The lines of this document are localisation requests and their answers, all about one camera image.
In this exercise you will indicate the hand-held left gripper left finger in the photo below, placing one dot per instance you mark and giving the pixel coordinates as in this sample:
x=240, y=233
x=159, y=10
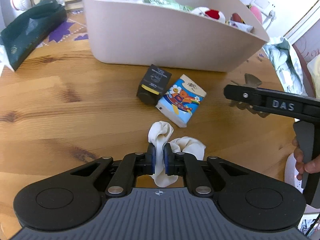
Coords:
x=151, y=160

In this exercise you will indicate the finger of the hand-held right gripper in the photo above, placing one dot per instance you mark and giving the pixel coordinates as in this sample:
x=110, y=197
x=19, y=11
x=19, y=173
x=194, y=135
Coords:
x=237, y=93

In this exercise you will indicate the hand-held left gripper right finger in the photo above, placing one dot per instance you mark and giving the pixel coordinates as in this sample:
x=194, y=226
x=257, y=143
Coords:
x=168, y=160

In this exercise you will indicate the white sock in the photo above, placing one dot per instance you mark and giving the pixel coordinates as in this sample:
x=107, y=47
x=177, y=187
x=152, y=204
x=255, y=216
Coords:
x=160, y=135

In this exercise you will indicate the blue white wrapper pack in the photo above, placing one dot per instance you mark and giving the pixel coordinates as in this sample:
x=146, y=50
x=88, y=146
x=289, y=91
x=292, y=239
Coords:
x=241, y=25

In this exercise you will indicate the white red plush toy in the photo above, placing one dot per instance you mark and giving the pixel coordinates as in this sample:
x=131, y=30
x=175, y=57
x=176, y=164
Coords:
x=208, y=13

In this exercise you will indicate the beige plastic storage bin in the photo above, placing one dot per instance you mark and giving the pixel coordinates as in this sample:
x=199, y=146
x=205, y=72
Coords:
x=160, y=35

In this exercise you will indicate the green snack bag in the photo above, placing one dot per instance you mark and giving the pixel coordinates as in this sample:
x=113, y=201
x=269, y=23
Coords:
x=165, y=2

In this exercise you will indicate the wooden desktop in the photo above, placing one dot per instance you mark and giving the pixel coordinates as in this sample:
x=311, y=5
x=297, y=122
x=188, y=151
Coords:
x=75, y=105

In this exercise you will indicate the person's right hand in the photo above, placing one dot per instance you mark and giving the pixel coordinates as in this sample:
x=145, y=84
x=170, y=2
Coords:
x=312, y=166

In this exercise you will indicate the yellow fleece blanket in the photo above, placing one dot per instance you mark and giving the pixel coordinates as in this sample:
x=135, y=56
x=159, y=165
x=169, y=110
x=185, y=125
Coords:
x=315, y=77

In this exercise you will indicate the light blue clothes bundle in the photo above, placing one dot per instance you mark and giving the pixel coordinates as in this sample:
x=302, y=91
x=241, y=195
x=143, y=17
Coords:
x=287, y=60

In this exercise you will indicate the blue cartoon tissue pack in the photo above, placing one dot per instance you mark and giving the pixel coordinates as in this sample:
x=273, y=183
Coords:
x=181, y=100

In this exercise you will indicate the round white power strip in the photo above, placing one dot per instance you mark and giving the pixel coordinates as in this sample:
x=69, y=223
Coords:
x=292, y=175

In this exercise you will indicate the small black box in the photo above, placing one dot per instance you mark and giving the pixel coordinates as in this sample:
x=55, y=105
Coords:
x=153, y=85

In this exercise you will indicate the pink burger plush toy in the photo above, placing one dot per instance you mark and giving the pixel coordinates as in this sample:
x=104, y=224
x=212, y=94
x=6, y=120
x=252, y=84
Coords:
x=257, y=13

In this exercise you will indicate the purple leaf print mat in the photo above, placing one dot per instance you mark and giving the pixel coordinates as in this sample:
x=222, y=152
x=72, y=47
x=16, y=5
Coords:
x=62, y=30

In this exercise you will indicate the dark green tissue pack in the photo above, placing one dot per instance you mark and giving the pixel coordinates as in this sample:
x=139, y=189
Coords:
x=27, y=35

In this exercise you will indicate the white gold door frame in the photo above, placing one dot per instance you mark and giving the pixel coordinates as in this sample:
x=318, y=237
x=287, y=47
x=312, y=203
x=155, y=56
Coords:
x=300, y=27

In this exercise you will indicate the white wall socket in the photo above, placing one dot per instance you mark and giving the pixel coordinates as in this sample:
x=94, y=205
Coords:
x=265, y=1

